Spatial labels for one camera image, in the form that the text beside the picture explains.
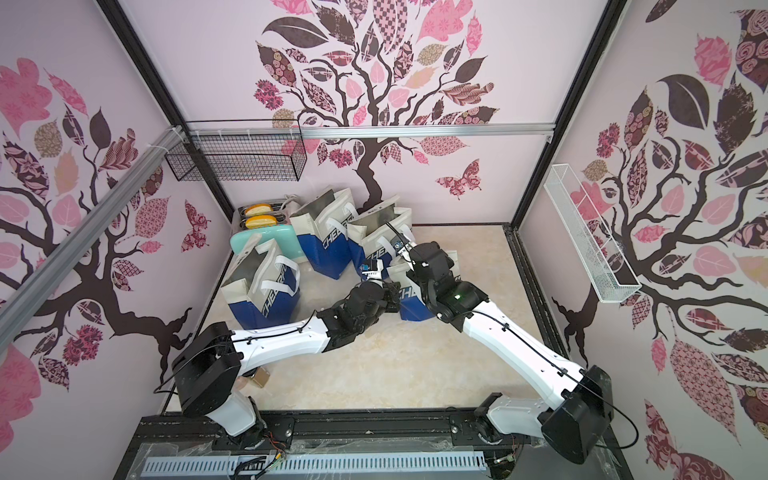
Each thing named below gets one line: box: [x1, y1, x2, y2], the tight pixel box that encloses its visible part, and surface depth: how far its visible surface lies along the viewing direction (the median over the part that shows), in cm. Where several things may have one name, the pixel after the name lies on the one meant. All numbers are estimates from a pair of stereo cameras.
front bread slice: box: [245, 214, 278, 229], surface depth 97 cm
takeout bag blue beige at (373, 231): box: [348, 195, 416, 280], surface depth 89 cm
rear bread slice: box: [244, 204, 274, 217], surface depth 102 cm
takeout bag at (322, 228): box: [289, 188, 367, 280], surface depth 96 cm
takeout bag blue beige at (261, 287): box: [220, 234, 300, 330], surface depth 80 cm
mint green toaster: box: [230, 199, 307, 261], surface depth 98 cm
